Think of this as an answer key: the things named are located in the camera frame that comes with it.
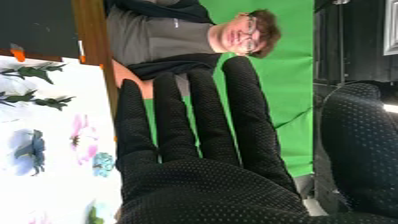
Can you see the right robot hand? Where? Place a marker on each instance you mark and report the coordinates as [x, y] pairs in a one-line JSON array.
[[206, 193]]

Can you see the pale blue flower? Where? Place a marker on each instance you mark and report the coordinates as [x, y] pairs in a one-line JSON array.
[[93, 215]]

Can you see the white sheet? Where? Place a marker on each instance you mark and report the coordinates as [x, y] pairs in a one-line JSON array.
[[54, 186]]

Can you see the person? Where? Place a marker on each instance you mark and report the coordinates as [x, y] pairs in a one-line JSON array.
[[160, 36]]

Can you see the dark mat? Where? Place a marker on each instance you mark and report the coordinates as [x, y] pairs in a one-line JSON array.
[[36, 23]]

